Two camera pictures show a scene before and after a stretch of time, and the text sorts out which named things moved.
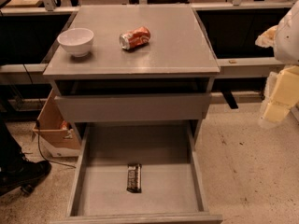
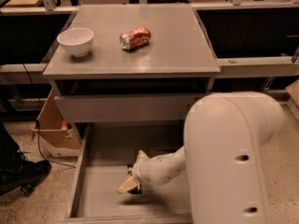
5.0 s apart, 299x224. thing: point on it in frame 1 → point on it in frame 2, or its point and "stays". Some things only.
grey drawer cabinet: (135, 82) stays
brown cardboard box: (58, 135) stays
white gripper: (288, 40) → (139, 171)
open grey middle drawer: (173, 189) stays
